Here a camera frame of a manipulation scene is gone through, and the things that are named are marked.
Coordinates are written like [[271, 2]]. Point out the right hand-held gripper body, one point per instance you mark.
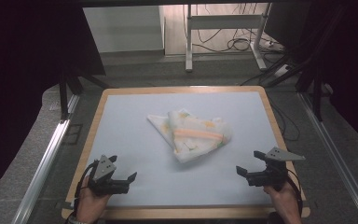
[[273, 175]]

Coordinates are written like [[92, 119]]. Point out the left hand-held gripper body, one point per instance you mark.
[[104, 169]]

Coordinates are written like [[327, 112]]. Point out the white leaf-print mesh laundry bag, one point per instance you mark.
[[195, 140]]

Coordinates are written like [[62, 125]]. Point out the person's right hand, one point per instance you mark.
[[282, 199]]

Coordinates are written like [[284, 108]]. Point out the person's left hand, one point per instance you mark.
[[90, 203]]

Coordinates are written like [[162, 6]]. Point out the dark floor grate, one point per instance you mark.
[[73, 134]]

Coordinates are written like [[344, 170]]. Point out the wristwatch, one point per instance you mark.
[[74, 220]]

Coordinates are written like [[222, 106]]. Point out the black metal stand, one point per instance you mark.
[[317, 93], [63, 96]]

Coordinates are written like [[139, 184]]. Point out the white power strip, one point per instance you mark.
[[283, 70]]

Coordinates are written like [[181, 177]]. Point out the dark curtain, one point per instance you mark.
[[18, 77], [357, 62]]

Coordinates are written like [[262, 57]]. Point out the white cabinet panel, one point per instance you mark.
[[122, 29]]

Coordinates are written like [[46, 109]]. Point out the aluminium floor rail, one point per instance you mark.
[[48, 155], [332, 146]]

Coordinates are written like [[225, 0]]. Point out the white metal desk frame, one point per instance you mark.
[[223, 21]]

